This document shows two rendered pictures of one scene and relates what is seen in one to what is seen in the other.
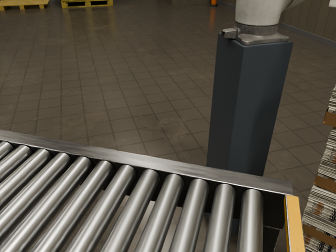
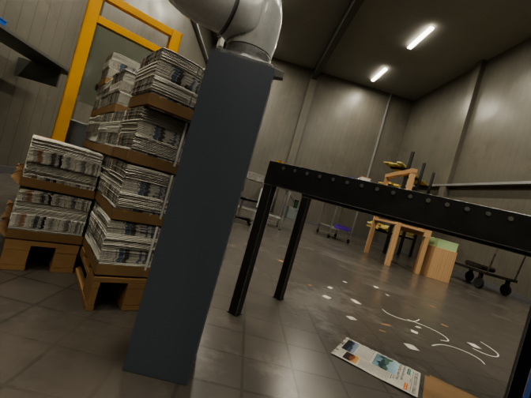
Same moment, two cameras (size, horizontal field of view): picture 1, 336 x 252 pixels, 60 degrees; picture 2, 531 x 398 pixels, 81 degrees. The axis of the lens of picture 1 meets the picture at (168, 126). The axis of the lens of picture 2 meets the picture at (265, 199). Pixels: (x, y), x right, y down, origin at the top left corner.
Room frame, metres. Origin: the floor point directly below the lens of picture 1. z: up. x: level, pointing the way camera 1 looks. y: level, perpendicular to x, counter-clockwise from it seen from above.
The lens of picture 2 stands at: (2.05, 0.11, 0.62)
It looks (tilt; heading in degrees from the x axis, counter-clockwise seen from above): 1 degrees down; 194
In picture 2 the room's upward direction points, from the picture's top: 16 degrees clockwise
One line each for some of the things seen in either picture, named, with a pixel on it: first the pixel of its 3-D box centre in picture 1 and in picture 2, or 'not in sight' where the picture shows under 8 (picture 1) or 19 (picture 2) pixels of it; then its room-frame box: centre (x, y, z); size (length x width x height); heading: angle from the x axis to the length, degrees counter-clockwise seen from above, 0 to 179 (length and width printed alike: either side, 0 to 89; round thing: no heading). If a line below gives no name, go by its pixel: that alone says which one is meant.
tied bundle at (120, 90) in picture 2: not in sight; (145, 106); (0.43, -1.17, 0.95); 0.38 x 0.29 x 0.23; 143
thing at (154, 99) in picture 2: not in sight; (156, 107); (0.89, -0.76, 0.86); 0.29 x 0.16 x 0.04; 53
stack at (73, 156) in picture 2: not in sight; (50, 195); (0.66, -1.43, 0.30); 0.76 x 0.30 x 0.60; 52
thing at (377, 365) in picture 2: not in sight; (376, 362); (0.47, 0.45, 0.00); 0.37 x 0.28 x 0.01; 74
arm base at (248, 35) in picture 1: (250, 29); (251, 64); (1.09, -0.30, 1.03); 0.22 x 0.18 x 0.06; 107
